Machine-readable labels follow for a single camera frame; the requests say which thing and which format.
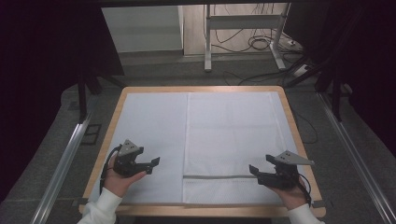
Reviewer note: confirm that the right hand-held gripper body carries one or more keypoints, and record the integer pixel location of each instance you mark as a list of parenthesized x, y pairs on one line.
[(281, 174)]

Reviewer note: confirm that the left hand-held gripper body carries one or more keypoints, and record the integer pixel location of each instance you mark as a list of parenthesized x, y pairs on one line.
[(126, 160)]

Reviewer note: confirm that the white mesh laundry bag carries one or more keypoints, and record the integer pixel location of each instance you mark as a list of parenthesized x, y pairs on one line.
[(233, 130)]

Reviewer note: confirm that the person's right hand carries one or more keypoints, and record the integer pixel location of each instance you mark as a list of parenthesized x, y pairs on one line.
[(291, 196)]

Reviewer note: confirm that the person's left hand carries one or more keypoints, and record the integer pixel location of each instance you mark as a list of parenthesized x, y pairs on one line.
[(118, 183)]

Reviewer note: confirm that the white table mat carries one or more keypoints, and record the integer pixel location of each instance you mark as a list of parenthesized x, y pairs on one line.
[(149, 130)]

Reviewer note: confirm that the black floor socket plate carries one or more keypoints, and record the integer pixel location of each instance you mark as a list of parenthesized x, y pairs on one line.
[(91, 134)]

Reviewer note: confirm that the grey table corner tape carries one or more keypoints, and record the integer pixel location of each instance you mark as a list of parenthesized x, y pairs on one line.
[(79, 201), (318, 204)]

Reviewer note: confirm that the black metal stand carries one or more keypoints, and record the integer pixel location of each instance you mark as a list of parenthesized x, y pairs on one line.
[(336, 99), (82, 99)]

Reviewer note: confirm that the wooden table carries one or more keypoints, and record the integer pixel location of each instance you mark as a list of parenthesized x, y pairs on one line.
[(199, 89)]

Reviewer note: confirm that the white power strip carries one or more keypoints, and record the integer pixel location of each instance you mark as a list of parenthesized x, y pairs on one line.
[(301, 70)]

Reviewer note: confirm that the dark curtain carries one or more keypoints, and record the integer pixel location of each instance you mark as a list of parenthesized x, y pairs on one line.
[(40, 77), (370, 62)]

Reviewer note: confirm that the white cabinet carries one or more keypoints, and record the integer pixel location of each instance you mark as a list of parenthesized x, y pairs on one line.
[(143, 28)]

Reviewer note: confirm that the metal floor rail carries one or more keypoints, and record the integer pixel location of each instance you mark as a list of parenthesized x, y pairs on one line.
[(355, 155), (62, 168)]

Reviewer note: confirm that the white metal desk frame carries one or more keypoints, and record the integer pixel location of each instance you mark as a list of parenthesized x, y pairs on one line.
[(243, 21)]

